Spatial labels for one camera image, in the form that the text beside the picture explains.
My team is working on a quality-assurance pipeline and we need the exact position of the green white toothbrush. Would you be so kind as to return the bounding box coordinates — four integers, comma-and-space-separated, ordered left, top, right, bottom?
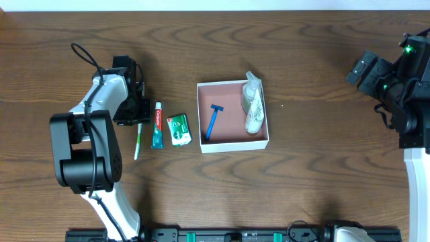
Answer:
134, 123, 142, 161

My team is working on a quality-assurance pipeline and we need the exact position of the Colgate toothpaste tube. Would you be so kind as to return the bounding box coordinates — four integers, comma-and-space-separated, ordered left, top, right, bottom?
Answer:
151, 102, 164, 149

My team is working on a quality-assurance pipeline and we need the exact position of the blue disposable razor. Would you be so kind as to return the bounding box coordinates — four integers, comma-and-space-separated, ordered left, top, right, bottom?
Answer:
205, 104, 224, 140

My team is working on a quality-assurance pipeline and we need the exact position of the clear pump sanitizer bottle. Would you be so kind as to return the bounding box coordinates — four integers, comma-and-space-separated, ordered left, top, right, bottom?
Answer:
241, 71, 261, 114

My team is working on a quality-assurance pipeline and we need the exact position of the white lotion tube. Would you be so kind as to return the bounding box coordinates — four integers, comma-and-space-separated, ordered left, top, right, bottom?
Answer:
245, 91, 265, 134

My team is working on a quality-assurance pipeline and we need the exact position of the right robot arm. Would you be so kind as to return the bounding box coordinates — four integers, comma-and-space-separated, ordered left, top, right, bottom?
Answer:
345, 30, 429, 241

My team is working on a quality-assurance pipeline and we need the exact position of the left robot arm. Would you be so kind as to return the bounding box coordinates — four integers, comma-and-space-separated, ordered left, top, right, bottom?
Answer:
49, 56, 151, 241

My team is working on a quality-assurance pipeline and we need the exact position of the green soap packet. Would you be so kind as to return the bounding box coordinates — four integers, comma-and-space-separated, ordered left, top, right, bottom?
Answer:
167, 114, 192, 147

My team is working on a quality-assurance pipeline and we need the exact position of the white open cardboard box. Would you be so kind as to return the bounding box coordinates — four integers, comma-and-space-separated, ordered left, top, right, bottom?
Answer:
197, 80, 269, 153

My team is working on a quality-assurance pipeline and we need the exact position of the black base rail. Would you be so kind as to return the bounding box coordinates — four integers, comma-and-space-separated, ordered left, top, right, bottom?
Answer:
64, 220, 403, 242

